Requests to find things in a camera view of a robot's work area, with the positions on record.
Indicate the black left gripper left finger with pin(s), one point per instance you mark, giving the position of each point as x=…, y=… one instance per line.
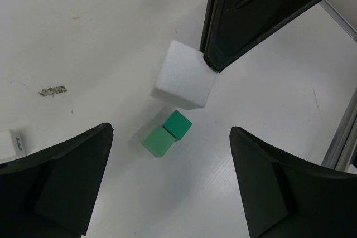
x=52, y=193

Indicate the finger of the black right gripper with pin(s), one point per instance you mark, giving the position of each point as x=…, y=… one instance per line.
x=233, y=27

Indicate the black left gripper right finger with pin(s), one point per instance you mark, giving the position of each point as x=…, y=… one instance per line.
x=286, y=196

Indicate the white notched wood block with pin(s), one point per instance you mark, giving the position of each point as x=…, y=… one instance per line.
x=184, y=79

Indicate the light green wood block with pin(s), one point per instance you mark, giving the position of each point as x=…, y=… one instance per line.
x=158, y=141

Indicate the dark green wood block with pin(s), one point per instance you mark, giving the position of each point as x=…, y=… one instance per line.
x=177, y=125

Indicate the white lettered wood block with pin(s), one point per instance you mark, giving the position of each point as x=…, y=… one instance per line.
x=11, y=144

